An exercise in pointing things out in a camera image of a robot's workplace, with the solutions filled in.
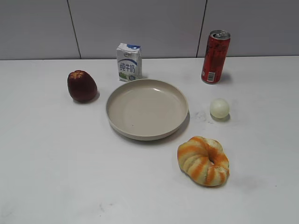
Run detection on beige round plate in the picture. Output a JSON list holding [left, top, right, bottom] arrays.
[[106, 79, 189, 141]]

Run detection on white egg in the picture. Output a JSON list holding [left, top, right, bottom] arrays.
[[210, 98, 230, 119]]

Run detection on white milk carton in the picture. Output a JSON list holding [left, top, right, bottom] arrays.
[[116, 43, 142, 82]]

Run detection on dark red apple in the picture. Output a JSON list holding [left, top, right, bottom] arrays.
[[67, 70, 98, 102]]

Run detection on red soda can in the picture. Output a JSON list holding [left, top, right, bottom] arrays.
[[201, 30, 230, 84]]

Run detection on orange striped bread ring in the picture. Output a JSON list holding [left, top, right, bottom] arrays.
[[177, 136, 230, 187]]

